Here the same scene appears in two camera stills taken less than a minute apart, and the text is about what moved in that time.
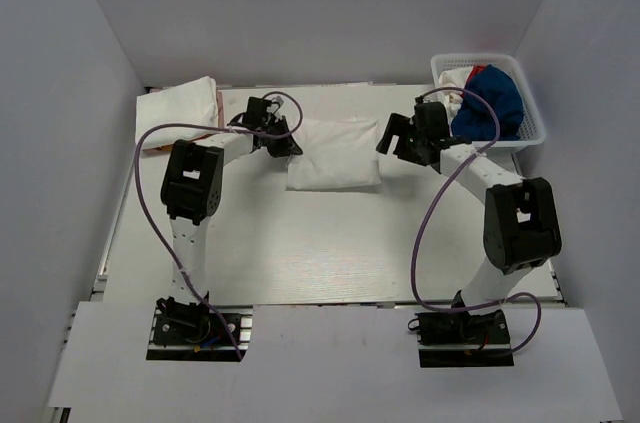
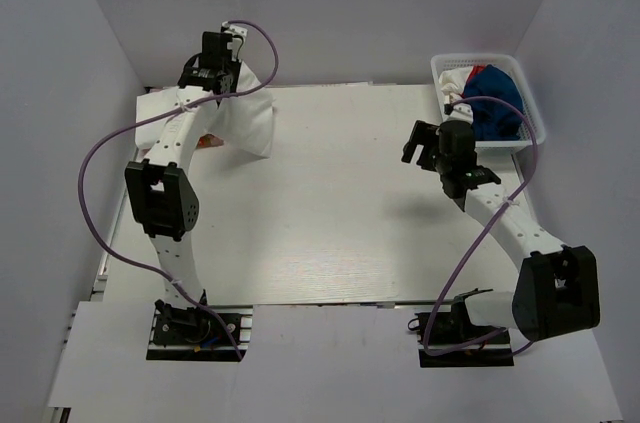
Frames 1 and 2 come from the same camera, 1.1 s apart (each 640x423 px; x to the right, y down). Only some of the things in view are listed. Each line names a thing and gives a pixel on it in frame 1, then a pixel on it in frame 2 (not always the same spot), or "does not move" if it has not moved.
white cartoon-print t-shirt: [337, 153] to [241, 123]
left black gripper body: [264, 126] to [232, 69]
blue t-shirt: [474, 120] does not move
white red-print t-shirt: [455, 78] does not move
